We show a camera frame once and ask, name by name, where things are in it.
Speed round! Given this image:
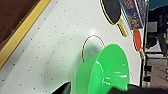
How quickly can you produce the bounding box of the bright green bowl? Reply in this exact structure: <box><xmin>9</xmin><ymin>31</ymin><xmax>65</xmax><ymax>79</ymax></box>
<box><xmin>75</xmin><ymin>43</ymin><xmax>131</xmax><ymax>94</ymax></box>

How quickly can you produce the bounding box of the red ping pong paddle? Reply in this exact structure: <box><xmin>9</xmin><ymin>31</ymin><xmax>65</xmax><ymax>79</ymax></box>
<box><xmin>133</xmin><ymin>29</ymin><xmax>147</xmax><ymax>60</ymax></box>

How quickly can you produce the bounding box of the black wheeled cart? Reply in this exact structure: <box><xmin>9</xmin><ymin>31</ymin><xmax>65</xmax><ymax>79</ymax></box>
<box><xmin>145</xmin><ymin>6</ymin><xmax>168</xmax><ymax>81</ymax></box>

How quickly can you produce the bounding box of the colourful snack box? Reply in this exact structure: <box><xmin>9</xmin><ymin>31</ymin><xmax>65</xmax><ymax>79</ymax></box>
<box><xmin>119</xmin><ymin>0</ymin><xmax>148</xmax><ymax>31</ymax></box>

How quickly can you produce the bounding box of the black ping pong paddle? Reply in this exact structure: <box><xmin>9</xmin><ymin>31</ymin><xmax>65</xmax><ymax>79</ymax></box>
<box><xmin>99</xmin><ymin>0</ymin><xmax>129</xmax><ymax>38</ymax></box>

